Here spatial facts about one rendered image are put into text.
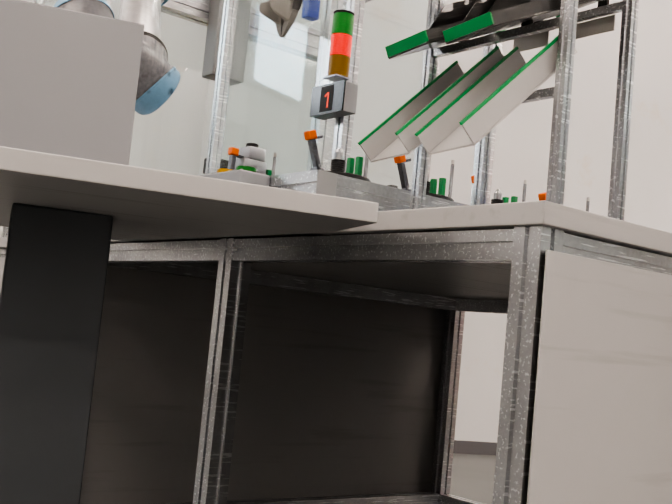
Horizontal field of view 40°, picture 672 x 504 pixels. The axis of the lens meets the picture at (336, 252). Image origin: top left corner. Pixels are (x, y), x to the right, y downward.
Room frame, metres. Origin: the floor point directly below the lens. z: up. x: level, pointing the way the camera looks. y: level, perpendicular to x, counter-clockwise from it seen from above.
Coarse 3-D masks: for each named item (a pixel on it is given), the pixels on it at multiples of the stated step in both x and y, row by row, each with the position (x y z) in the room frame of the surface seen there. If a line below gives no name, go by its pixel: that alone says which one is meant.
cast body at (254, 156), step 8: (248, 144) 2.14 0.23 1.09; (256, 144) 2.15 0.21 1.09; (240, 152) 2.16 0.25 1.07; (248, 152) 2.13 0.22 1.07; (256, 152) 2.14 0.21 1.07; (264, 152) 2.15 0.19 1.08; (240, 160) 2.13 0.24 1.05; (248, 160) 2.13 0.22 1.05; (256, 160) 2.14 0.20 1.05; (264, 160) 2.15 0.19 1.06; (256, 168) 2.14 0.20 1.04; (264, 168) 2.16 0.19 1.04
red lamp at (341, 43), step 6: (336, 36) 2.09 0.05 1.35; (342, 36) 2.09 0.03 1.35; (348, 36) 2.09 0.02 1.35; (330, 42) 2.11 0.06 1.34; (336, 42) 2.09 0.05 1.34; (342, 42) 2.09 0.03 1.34; (348, 42) 2.09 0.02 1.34; (330, 48) 2.10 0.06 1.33; (336, 48) 2.09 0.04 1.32; (342, 48) 2.09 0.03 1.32; (348, 48) 2.10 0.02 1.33; (330, 54) 2.10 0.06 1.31; (342, 54) 2.09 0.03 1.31; (348, 54) 2.10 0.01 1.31
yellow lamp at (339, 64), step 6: (336, 54) 2.09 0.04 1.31; (330, 60) 2.10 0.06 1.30; (336, 60) 2.09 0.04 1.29; (342, 60) 2.09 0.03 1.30; (348, 60) 2.10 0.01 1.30; (330, 66) 2.10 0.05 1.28; (336, 66) 2.09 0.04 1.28; (342, 66) 2.09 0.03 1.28; (348, 66) 2.10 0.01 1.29; (330, 72) 2.10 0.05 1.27; (336, 72) 2.09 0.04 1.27; (342, 72) 2.09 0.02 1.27; (348, 72) 2.10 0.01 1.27
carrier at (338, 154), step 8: (336, 152) 1.88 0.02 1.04; (336, 160) 1.87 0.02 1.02; (344, 160) 1.88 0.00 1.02; (352, 160) 1.92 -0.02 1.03; (360, 160) 1.90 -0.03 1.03; (368, 160) 1.86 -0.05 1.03; (312, 168) 1.85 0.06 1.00; (320, 168) 1.85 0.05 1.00; (336, 168) 1.87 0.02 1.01; (344, 168) 1.88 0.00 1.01; (352, 168) 1.92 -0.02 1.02; (360, 168) 1.90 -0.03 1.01; (352, 176) 1.83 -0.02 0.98; (360, 176) 1.84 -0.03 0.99
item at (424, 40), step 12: (468, 0) 1.77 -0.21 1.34; (480, 0) 1.63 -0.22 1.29; (492, 0) 1.64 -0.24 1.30; (444, 12) 1.74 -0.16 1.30; (456, 12) 1.76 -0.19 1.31; (468, 12) 1.62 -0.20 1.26; (480, 12) 1.63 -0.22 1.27; (432, 24) 1.73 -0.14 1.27; (444, 24) 1.74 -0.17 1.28; (456, 24) 1.60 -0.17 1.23; (420, 36) 1.59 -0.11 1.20; (432, 36) 1.58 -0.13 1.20; (396, 48) 1.66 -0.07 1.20; (408, 48) 1.63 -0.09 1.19; (420, 48) 1.64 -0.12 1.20
